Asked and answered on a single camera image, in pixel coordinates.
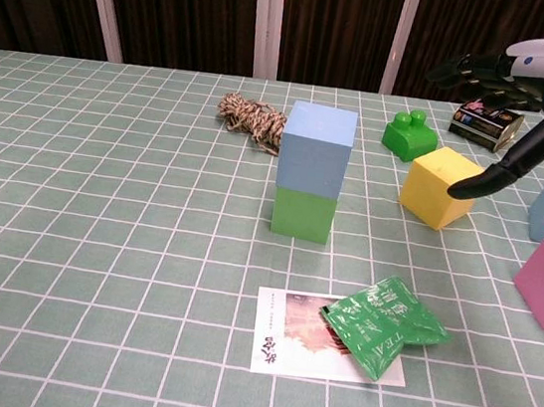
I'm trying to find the yellow foam cube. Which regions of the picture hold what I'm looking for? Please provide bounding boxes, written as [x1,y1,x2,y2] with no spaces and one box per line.
[395,141,488,237]

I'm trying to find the dark printed tin box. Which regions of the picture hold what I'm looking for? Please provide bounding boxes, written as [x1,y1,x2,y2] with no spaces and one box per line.
[445,93,527,157]

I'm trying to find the green studded toy brick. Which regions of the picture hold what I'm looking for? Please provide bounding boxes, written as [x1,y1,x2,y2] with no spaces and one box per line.
[378,106,443,166]

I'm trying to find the green foam cube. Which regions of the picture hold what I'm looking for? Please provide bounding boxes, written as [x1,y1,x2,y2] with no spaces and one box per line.
[268,185,340,247]

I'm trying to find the brown white twine bundle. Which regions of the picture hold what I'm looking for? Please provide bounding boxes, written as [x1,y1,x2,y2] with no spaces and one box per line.
[211,91,292,159]

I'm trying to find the green tea sachet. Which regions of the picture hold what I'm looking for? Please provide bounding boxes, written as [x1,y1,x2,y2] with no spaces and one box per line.
[312,265,460,391]

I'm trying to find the dark pleated curtain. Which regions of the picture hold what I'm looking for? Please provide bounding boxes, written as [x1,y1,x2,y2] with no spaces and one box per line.
[0,0,544,122]

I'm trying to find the white picture postcard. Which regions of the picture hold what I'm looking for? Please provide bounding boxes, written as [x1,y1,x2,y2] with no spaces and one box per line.
[247,284,416,393]

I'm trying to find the green checked tablecloth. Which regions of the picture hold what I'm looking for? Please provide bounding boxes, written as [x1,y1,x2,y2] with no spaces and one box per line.
[0,40,544,407]

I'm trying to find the white metal frame post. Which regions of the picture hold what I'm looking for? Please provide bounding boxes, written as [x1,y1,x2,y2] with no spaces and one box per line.
[68,0,132,65]
[244,0,287,83]
[378,0,423,98]

